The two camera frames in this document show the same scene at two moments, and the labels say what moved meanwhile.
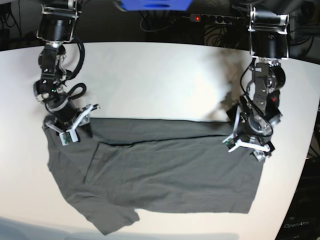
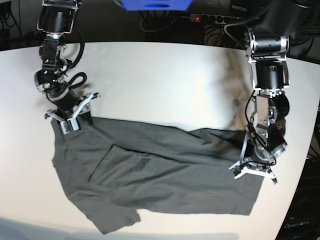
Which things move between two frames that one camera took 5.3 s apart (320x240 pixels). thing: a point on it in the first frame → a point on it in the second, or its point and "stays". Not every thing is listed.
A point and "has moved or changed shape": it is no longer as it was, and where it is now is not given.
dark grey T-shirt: (166, 165) has moved or changed shape
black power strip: (222, 19) stays
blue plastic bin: (156, 5) stays
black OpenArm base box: (302, 220) stays
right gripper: (252, 128) → (257, 157)
